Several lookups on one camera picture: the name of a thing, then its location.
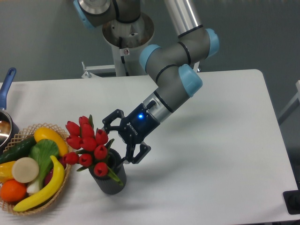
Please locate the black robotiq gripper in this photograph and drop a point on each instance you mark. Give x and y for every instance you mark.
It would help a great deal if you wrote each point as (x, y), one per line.
(139, 126)

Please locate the red tulip bouquet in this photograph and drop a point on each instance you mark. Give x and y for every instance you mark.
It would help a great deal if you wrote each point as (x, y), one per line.
(92, 149)

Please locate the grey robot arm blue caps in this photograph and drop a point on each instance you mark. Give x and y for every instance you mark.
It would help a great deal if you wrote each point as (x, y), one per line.
(170, 68)

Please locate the dark grey ribbed vase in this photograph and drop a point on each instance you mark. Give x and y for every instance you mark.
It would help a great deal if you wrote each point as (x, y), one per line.
(107, 184)

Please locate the green bok choy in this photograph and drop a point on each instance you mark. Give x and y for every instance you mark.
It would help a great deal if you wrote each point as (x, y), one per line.
(41, 153)

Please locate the red purple vegetable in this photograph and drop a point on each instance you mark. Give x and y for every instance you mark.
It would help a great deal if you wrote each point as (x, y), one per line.
(50, 174)

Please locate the yellow banana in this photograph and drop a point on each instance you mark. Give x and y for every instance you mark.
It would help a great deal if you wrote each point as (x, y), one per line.
(47, 192)

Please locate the woven wicker basket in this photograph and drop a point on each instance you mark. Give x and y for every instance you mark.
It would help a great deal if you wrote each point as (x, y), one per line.
(20, 136)

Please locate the beige round slice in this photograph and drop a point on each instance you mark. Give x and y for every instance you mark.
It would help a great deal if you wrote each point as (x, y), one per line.
(25, 170)

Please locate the green cucumber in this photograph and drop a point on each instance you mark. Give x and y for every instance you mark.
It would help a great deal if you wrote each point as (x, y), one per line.
(19, 150)

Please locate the yellow pepper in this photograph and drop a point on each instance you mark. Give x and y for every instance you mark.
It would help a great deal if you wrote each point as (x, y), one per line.
(6, 171)

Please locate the orange fruit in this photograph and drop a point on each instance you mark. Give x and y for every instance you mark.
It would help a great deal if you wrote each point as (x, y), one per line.
(13, 191)

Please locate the white furniture leg right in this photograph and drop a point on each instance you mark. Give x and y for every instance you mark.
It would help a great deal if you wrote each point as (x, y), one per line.
(290, 107)

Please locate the black device at table edge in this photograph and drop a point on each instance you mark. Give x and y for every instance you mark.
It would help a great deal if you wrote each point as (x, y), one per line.
(292, 201)

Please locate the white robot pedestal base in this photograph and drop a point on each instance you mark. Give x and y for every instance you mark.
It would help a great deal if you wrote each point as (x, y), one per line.
(127, 41)

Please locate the blue handled saucepan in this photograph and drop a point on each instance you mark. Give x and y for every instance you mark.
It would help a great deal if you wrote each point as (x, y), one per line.
(8, 128)

